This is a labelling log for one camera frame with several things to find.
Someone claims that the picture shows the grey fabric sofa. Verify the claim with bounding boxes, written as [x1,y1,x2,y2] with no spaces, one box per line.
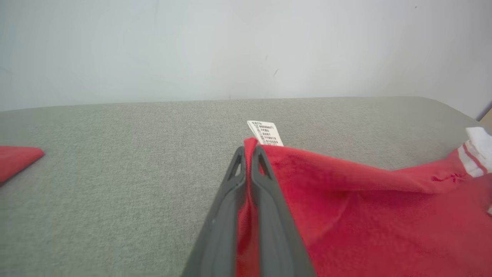
[0,96,492,277]

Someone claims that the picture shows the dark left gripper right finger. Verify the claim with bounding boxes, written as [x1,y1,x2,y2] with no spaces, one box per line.
[250,145,318,277]

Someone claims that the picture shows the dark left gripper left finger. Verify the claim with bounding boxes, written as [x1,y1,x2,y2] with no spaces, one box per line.
[181,146,247,277]

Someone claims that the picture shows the red jersey with white sleeves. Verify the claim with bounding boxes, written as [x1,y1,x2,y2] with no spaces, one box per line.
[235,120,492,277]

